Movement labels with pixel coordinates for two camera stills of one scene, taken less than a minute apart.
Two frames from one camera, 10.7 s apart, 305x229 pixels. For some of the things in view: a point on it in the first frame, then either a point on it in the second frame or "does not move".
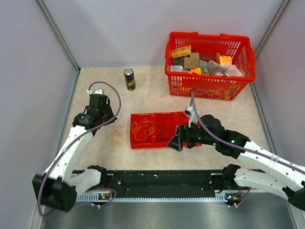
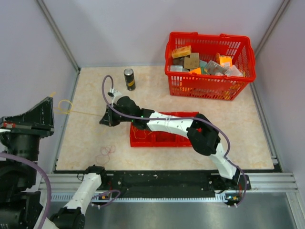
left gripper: [108, 107] → [27, 122]
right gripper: [176, 143] → [109, 119]
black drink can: [128, 74] does not move
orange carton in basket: [226, 61] does not move
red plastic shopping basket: [210, 65] does not move
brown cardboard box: [192, 62] does not move
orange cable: [117, 142] → [61, 110]
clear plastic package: [213, 68] does not move
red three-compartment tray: [155, 130] does not move
